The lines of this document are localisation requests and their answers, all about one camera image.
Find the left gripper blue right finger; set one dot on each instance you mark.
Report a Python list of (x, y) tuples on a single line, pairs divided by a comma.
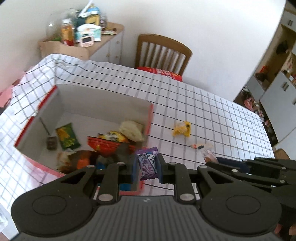
[(177, 175)]

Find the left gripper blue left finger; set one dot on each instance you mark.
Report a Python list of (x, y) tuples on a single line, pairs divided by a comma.
[(117, 179)]

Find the blue oreo packet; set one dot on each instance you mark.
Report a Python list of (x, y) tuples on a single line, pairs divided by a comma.
[(100, 166)]

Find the purple snack packet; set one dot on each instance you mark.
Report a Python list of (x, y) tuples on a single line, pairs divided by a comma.
[(147, 163)]

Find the red orange chip bag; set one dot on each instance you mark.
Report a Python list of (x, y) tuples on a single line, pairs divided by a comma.
[(107, 147)]

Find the clear small candy packet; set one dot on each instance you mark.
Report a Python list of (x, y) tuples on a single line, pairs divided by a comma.
[(209, 156)]

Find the white orange snack packet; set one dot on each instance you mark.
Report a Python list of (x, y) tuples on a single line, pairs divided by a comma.
[(202, 146)]

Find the brown orange snack bag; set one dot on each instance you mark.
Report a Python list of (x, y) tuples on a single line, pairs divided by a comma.
[(68, 162)]

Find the pale green-flecked snack bag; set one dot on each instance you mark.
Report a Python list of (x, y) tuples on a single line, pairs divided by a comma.
[(132, 130)]

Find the yellow snack packet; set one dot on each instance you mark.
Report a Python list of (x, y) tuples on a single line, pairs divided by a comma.
[(182, 128)]

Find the green biscuit packet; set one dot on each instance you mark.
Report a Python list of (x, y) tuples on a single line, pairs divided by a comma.
[(67, 137)]

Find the dark green small packet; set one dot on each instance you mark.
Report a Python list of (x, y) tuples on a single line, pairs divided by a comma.
[(51, 143)]

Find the wooden chair at right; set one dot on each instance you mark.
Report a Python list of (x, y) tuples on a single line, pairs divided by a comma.
[(281, 154)]

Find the white black grid tablecloth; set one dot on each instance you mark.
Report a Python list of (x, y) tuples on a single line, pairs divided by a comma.
[(233, 131)]

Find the red and white cardboard box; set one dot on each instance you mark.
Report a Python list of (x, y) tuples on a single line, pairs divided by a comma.
[(90, 111)]

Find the pink slippers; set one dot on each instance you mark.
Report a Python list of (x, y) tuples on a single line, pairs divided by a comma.
[(251, 104)]

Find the red chair cushion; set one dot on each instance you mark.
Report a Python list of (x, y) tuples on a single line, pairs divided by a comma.
[(166, 73)]

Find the wooden chair behind table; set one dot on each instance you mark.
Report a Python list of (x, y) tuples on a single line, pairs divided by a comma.
[(156, 51)]

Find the pink digital timer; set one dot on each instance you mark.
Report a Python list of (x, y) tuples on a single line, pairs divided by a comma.
[(86, 41)]

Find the pink patterned cloth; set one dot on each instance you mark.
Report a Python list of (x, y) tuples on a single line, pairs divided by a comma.
[(6, 95)]

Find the orange drink bottle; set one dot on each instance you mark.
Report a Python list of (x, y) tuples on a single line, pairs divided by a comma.
[(67, 32)]

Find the clear glass jar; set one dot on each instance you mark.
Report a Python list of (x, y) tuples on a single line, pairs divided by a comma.
[(56, 20)]

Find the grey wall cabinet unit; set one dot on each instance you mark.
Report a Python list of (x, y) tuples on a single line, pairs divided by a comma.
[(272, 85)]

